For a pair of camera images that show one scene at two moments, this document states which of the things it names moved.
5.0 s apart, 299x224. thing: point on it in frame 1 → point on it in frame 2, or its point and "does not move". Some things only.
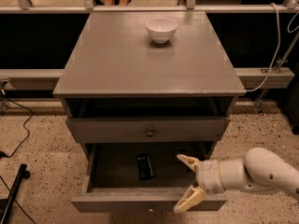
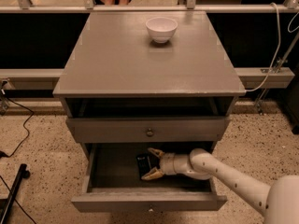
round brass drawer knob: [149, 133] does not move
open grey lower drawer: [141, 177] does not move
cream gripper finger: [192, 162] → [156, 151]
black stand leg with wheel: [23, 174] does not move
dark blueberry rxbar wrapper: [145, 166] does not move
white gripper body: [207, 175] → [167, 164]
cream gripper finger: [192, 195] → [154, 174]
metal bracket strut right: [277, 69] does not move
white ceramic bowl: [161, 29] does not move
